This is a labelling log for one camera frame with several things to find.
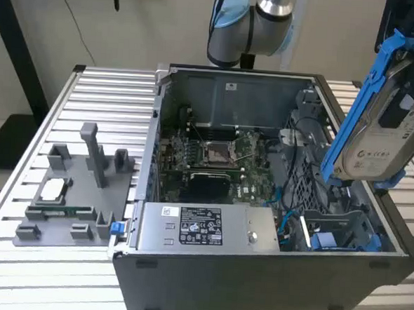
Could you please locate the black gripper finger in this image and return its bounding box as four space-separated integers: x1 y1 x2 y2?
378 49 414 130
375 0 400 51

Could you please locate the hard disk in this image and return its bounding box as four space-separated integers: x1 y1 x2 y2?
308 231 382 253
319 23 414 193

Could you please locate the black disk wire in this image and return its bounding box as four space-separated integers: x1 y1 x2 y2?
281 163 319 214
307 178 333 215

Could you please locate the black RAM slot row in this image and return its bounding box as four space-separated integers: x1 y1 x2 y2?
185 121 241 143

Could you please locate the grey metal drive cage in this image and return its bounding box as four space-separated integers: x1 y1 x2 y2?
273 85 380 217

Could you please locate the metal socket cover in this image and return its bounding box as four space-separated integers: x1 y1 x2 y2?
233 130 262 163

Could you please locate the green motherboard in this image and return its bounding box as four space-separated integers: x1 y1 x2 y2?
154 123 286 210

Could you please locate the CPU socket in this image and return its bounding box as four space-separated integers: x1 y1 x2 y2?
201 140 235 166

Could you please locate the thin metal locking lever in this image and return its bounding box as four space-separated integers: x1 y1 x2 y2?
189 122 208 144

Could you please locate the black graphics card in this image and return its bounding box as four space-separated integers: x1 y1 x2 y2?
160 164 244 205

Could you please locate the silver power supply unit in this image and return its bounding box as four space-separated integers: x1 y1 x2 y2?
136 198 284 256

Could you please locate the black open PC case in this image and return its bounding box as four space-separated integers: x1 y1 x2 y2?
104 60 414 310

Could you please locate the grey plastic parts rack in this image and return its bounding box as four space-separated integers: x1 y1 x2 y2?
13 118 139 255

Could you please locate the green RAM stick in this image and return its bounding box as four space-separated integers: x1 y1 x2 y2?
29 202 92 219

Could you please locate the silver CPU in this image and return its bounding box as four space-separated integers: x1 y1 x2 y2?
41 179 65 202

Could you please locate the thin black cage wire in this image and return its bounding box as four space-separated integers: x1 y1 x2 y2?
292 116 336 142

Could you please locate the blue data wire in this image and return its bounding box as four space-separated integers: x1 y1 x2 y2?
263 185 304 245

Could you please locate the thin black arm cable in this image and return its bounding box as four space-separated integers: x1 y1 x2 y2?
208 0 227 41

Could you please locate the thin black wall cable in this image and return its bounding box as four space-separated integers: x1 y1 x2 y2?
49 0 100 67

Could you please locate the black slanted post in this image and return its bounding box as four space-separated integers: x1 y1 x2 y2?
0 0 58 118

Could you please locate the black flat base plate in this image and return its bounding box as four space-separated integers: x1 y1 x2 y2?
0 113 40 170

